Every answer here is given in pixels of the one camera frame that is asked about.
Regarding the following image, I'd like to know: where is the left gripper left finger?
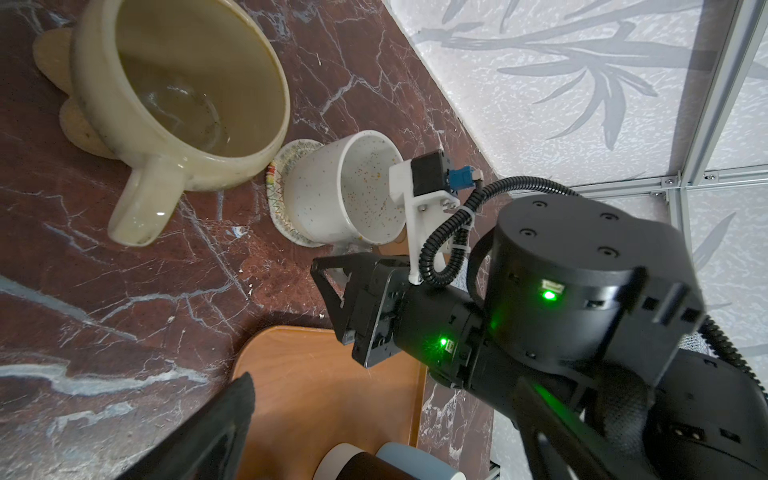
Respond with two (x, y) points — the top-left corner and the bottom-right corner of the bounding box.
(120, 373), (256, 479)

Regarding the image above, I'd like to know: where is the purple mug white inside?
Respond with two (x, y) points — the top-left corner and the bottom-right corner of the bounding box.
(313, 443), (364, 480)

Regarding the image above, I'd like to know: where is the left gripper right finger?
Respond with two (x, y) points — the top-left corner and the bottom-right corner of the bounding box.
(513, 378), (654, 479)

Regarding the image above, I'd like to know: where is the cork flower shaped coaster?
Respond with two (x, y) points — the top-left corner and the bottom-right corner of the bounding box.
(32, 27), (118, 160)

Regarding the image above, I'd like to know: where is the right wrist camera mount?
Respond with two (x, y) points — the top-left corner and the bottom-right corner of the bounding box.
(388, 150), (483, 285)

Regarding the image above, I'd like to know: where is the beige ceramic mug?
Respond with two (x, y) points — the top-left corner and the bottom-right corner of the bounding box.
(70, 0), (290, 247)

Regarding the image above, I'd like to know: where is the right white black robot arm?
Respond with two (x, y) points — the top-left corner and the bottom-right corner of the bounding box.
(311, 176), (767, 479)

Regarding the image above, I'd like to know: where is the woven patterned round coaster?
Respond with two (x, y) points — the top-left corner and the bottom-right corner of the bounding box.
(265, 139), (323, 248)

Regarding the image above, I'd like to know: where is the white speckled mug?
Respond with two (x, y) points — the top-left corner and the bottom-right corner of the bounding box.
(283, 130), (406, 245)

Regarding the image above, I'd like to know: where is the orange brown tray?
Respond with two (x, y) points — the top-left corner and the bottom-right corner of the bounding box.
(232, 326), (426, 479)

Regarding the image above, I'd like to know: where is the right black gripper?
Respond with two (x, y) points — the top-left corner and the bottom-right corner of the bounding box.
(311, 253), (484, 387)

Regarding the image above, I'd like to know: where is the black mug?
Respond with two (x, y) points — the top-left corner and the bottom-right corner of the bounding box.
(336, 452), (416, 480)

